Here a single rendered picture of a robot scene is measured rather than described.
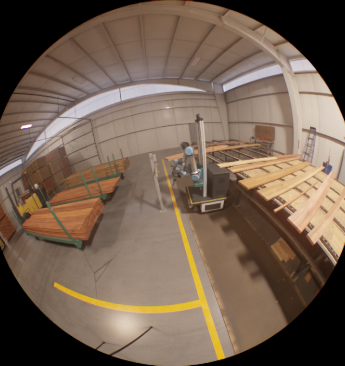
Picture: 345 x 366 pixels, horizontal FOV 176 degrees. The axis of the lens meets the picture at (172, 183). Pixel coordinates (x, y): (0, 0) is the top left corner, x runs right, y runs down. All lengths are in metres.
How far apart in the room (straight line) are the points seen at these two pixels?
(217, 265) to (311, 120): 7.55
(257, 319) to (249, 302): 0.31
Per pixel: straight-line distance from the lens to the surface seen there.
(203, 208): 2.23
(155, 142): 10.34
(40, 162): 10.75
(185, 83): 11.59
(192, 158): 1.66
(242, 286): 1.77
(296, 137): 7.13
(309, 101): 7.91
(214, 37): 7.35
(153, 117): 10.44
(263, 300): 1.88
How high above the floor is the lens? 1.64
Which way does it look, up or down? 27 degrees down
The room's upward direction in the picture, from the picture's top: 9 degrees counter-clockwise
